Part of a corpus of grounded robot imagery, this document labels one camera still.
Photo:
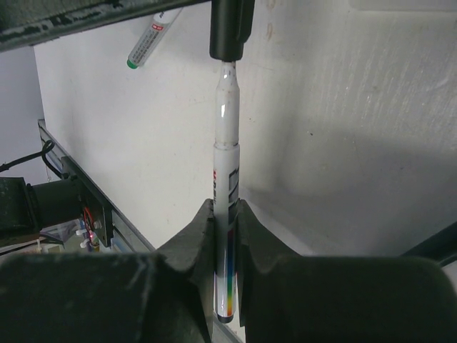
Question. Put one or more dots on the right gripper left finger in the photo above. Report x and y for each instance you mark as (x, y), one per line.
(161, 296)

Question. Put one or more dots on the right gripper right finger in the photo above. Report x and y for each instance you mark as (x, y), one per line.
(286, 297)

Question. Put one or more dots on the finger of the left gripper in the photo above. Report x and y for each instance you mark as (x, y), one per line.
(28, 23)

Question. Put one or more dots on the white pen dark green end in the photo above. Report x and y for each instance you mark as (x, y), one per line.
(149, 40)

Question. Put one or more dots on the white pen black end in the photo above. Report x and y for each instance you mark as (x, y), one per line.
(226, 187)

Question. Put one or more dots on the black pen cap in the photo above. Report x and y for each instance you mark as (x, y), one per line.
(231, 25)

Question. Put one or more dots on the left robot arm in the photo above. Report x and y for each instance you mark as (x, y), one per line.
(26, 209)

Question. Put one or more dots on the aluminium mounting rail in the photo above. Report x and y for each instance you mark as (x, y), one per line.
(121, 227)

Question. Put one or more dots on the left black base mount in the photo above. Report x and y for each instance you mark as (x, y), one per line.
(94, 200)

